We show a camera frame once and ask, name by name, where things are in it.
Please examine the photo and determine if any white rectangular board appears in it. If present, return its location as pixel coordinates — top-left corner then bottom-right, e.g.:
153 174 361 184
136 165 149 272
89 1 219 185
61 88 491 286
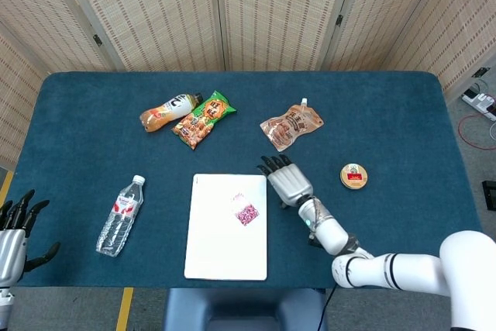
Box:
184 173 268 281

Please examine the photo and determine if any white power strip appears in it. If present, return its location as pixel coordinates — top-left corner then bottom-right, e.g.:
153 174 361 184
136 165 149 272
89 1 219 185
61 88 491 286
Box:
460 88 496 122

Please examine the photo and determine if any round tan tin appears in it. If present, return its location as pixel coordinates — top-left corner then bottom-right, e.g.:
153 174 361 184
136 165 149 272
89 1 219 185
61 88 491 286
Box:
339 163 368 191

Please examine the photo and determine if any brown spout pouch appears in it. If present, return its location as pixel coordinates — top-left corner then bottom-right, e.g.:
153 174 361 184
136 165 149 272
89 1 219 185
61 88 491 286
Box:
259 98 326 153

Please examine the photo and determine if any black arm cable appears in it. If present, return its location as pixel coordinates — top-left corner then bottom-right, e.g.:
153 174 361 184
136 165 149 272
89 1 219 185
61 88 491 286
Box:
319 286 337 331

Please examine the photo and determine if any dark blue table cloth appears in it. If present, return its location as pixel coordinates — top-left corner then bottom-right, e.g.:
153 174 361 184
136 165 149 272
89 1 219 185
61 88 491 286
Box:
7 71 484 290

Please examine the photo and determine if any green orange snack bag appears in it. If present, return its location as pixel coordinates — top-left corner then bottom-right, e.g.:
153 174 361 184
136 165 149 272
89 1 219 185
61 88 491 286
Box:
171 90 238 150

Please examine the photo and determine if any orange juice bottle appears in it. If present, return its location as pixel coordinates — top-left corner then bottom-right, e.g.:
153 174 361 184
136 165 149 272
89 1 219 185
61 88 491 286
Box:
139 92 205 133

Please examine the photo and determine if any pink patterned packet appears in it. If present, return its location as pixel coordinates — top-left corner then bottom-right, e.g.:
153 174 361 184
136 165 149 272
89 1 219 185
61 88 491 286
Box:
231 192 261 227

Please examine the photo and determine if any bamboo folding screen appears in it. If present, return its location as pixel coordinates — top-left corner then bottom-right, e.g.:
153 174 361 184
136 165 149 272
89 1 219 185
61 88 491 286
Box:
0 0 496 171

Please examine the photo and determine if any black box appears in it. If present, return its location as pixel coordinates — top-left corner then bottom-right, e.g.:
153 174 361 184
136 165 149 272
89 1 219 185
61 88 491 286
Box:
481 180 496 210

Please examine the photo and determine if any clear plastic water bottle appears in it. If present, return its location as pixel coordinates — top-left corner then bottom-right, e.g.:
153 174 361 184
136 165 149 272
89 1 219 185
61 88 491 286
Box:
95 174 146 258

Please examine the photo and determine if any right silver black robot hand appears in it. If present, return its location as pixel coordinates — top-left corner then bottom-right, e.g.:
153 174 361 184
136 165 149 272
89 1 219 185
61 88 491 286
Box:
256 154 314 210

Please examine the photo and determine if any red cable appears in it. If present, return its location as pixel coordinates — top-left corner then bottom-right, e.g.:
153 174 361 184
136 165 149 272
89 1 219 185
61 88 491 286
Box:
456 113 496 150

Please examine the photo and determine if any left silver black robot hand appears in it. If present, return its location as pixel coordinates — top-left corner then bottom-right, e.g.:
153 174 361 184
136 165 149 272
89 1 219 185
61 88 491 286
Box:
0 189 62 289

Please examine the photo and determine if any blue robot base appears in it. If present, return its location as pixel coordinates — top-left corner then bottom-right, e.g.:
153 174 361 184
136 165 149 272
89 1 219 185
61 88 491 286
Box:
162 288 329 331

